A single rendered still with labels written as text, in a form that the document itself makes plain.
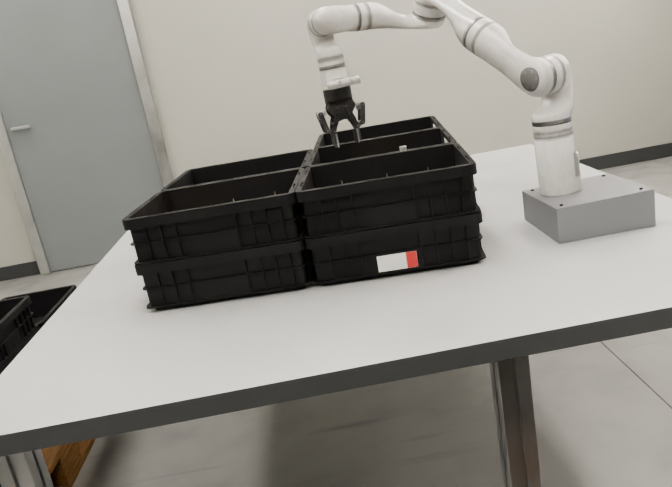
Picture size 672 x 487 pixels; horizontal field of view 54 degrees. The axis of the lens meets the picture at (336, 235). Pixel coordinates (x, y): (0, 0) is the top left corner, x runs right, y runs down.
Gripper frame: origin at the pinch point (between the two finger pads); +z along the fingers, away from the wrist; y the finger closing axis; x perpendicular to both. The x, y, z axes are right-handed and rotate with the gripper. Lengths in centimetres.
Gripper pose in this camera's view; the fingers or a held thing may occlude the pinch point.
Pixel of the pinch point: (346, 139)
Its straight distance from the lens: 181.2
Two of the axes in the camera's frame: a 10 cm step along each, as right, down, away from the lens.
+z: 2.0, 9.4, 2.7
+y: -9.1, 2.8, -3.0
